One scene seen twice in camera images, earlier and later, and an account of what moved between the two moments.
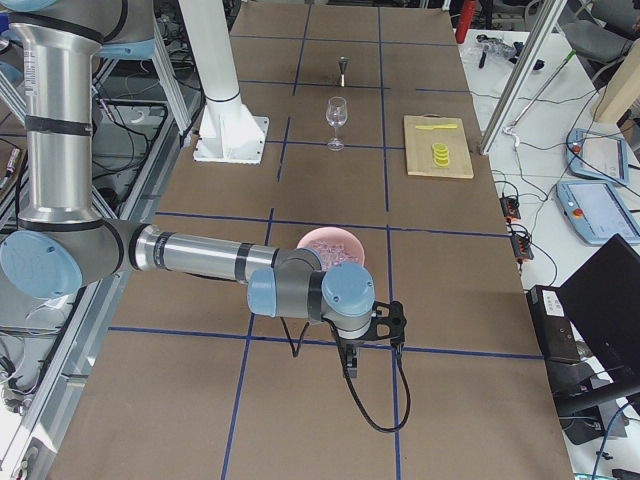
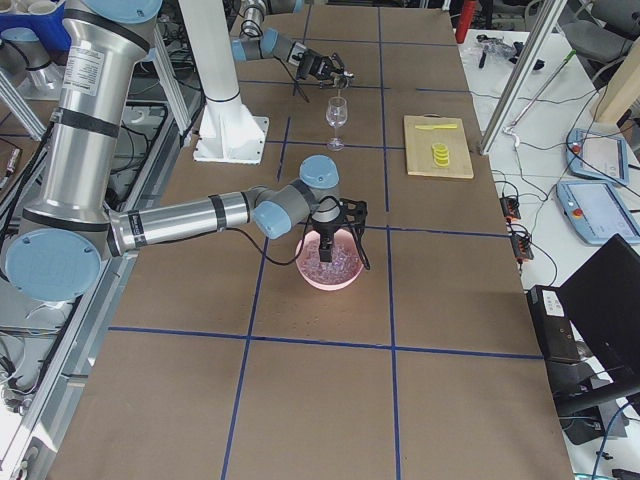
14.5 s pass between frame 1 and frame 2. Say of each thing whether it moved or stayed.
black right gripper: moved
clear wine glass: stayed
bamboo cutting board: stayed
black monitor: stayed
